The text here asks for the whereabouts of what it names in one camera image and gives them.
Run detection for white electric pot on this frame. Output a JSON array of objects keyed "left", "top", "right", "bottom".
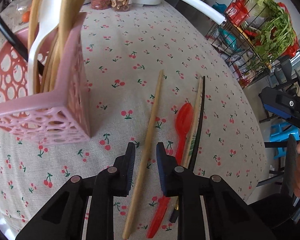
[{"left": 129, "top": 0, "right": 227, "bottom": 26}]

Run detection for red plastic bag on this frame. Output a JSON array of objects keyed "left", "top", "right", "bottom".
[{"left": 277, "top": 2, "right": 300, "bottom": 58}]

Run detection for bundle of wooden chopsticks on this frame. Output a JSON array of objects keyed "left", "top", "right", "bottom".
[{"left": 28, "top": 0, "right": 103, "bottom": 94}]

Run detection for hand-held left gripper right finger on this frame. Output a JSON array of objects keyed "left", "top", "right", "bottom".
[{"left": 156, "top": 142, "right": 275, "bottom": 240}]

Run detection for blue snack packet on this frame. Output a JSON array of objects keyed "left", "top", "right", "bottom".
[{"left": 218, "top": 27, "right": 238, "bottom": 51}]

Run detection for red snack packet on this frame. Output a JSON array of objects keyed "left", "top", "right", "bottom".
[{"left": 224, "top": 0, "right": 251, "bottom": 27}]

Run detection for black wire rack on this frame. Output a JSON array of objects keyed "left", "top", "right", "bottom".
[{"left": 205, "top": 0, "right": 300, "bottom": 88}]

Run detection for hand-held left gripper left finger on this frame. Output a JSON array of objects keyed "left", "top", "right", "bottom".
[{"left": 15, "top": 142, "right": 137, "bottom": 240}]

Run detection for green leafy herbs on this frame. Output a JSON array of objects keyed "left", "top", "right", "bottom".
[{"left": 254, "top": 2, "right": 297, "bottom": 66}]

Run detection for glass jar with wooden lid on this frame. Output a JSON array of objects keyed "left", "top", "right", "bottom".
[{"left": 15, "top": 0, "right": 32, "bottom": 23}]

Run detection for white plastic spoon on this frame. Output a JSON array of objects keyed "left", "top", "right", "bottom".
[{"left": 27, "top": 0, "right": 64, "bottom": 94}]

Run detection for red plastic spoon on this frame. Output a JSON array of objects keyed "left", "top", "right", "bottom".
[{"left": 147, "top": 102, "right": 194, "bottom": 239}]

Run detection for dark chair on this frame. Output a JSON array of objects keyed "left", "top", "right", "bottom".
[{"left": 272, "top": 54, "right": 295, "bottom": 86}]

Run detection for pink perforated plastic basket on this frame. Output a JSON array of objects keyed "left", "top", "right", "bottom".
[{"left": 0, "top": 12, "right": 92, "bottom": 146}]

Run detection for blue plastic stool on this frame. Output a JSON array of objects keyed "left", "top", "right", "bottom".
[{"left": 269, "top": 123, "right": 300, "bottom": 160}]

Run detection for plain wooden chopstick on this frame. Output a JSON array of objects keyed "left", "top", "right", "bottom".
[{"left": 122, "top": 69, "right": 164, "bottom": 240}]

